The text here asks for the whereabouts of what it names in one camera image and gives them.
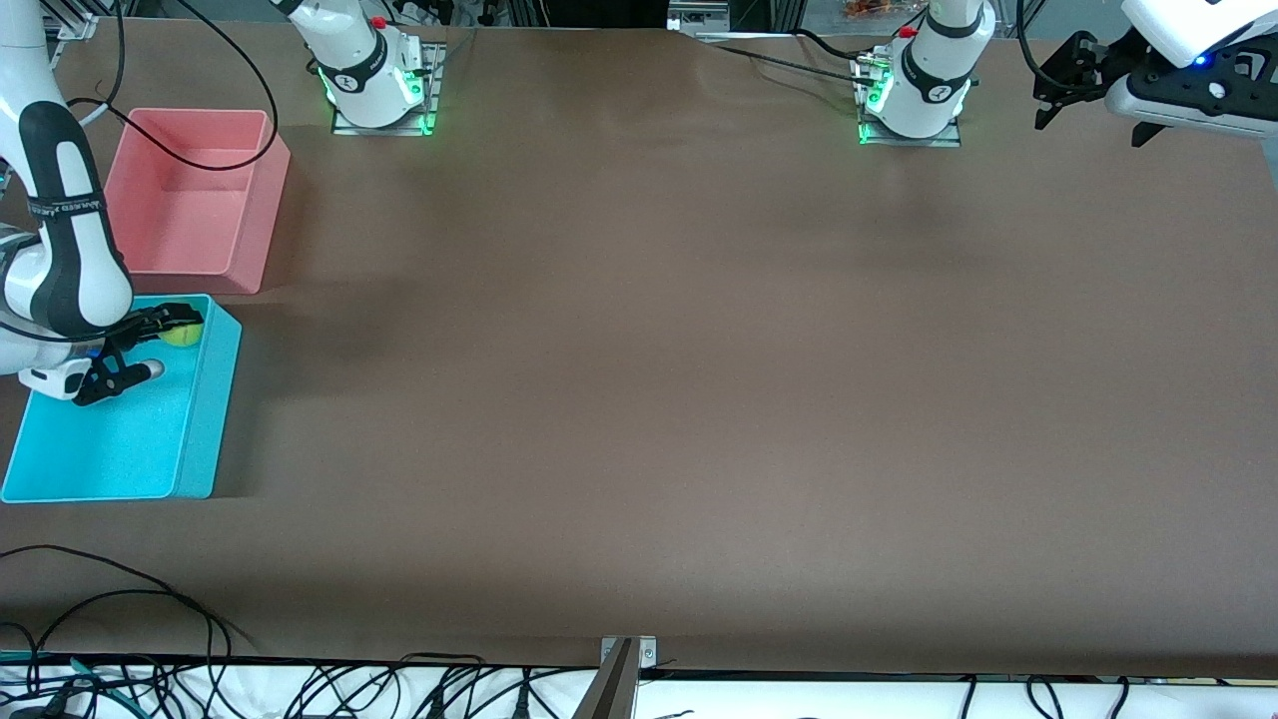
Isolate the long black cable loop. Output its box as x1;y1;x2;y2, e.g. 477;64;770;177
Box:
0;544;233;660

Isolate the dark aluminium profile bar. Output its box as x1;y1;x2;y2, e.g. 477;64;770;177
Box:
571;639;640;719

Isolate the silver metal bracket plate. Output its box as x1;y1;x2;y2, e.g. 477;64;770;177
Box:
601;636;658;672

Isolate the brown table cover mat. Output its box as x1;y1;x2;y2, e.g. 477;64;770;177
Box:
0;17;1278;682

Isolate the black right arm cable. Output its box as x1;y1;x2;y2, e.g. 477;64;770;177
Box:
65;0;283;173

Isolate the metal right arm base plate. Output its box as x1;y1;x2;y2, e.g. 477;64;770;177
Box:
332;42;445;136

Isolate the black braided base cable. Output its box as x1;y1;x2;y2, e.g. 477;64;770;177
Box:
699;40;870;86

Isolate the aluminium frame rail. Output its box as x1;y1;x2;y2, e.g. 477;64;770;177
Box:
40;0;101;41

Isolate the green cable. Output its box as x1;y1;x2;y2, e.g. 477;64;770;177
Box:
0;649;136;690

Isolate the pink plastic bin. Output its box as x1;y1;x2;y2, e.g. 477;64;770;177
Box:
100;108;293;296

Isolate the black cable arc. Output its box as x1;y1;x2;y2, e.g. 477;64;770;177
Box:
20;589;256;660

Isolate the blue plastic bin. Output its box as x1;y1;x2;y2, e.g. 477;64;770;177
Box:
0;294;244;502

